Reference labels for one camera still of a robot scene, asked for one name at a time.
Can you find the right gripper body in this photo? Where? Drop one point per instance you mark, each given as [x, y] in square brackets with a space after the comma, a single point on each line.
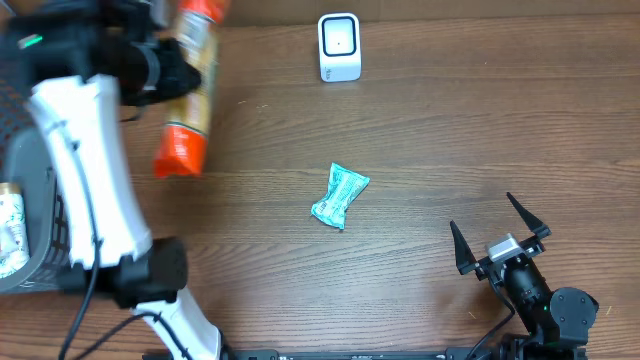
[524, 280]

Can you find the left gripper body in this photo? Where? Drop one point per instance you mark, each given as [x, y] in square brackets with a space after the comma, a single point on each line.
[172, 79]

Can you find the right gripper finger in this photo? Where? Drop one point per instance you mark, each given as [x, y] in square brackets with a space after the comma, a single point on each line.
[533, 223]
[464, 258]

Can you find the orange pasta packet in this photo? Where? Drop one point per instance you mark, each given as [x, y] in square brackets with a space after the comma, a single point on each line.
[184, 140]

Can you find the teal wet wipes packet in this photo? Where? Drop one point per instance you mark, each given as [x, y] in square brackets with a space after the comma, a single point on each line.
[344, 186]

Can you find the white bamboo print tube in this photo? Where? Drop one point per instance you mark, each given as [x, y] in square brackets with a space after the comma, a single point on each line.
[15, 251]

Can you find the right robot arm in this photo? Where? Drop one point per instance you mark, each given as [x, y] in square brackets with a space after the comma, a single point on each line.
[542, 323]

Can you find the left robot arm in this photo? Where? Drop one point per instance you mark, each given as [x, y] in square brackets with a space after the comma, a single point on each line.
[82, 61]

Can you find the white barcode scanner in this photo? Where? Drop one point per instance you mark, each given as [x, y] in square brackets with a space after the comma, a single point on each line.
[339, 44]

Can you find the grey plastic shopping basket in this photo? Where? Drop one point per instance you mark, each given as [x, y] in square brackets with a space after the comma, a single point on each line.
[25, 162]

